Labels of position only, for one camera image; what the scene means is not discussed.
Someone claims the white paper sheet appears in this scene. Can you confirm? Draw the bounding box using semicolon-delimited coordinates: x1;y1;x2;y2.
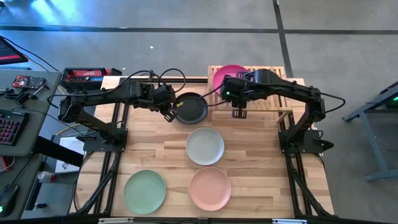
55;136;85;174

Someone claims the red black phone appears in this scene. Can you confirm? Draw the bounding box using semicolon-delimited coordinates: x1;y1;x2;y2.
11;75;47;90

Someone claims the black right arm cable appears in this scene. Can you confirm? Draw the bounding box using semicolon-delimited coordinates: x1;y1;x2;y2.
318;91;347;114

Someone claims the black computer monitor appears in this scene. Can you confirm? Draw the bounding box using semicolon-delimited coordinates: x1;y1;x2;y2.
0;36;29;65

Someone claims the black plate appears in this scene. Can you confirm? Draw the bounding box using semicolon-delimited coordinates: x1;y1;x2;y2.
172;91;208;125

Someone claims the black aluminium table frame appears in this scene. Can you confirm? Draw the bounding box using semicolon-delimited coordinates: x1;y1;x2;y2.
70;77;335;218

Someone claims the black clamp mount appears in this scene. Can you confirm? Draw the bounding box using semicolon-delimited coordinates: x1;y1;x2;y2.
0;84;50;105

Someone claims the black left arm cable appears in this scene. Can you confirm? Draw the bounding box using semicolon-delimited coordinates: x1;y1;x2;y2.
46;67;187;110

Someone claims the black desk beam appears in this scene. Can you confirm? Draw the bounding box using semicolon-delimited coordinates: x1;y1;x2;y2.
32;136;84;167

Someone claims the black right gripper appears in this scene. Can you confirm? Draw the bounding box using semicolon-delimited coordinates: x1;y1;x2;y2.
221;74;252;120

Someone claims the red black tool case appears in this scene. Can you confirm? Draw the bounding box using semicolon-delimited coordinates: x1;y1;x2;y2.
60;67;123;93

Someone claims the grey desk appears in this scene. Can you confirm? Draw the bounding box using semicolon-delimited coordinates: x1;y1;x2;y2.
0;68;63;218

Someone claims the grey metal table frame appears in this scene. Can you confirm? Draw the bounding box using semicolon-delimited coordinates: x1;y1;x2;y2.
341;81;398;183

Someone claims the black computer mouse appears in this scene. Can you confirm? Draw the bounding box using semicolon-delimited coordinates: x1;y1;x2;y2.
0;184;19;218

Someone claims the light grey plate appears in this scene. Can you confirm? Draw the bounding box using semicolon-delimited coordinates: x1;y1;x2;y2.
185;127;225;166

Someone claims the wooden slatted shelf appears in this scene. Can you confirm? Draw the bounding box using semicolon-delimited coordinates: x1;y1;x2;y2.
207;65;293;124

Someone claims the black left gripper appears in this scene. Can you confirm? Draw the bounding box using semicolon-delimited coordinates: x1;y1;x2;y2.
151;83;187;123

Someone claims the white label strip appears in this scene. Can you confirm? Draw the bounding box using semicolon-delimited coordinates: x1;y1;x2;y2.
272;218;308;224
98;217;134;224

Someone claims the light green plate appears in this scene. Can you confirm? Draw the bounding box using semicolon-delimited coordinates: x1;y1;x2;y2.
124;169;167;215

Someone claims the black computer keyboard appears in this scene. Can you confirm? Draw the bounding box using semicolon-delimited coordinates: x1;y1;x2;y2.
0;109;30;147

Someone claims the small clear bottle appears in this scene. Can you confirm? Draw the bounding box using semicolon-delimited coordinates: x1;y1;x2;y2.
37;170;58;184

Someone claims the peach plate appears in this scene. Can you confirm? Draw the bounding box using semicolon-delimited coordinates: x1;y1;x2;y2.
189;167;232;212

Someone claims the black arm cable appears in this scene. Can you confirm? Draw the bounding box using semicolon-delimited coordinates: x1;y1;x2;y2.
46;67;187;110
318;91;347;114

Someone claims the magenta plate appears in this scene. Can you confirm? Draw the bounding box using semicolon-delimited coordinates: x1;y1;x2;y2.
212;64;249;96

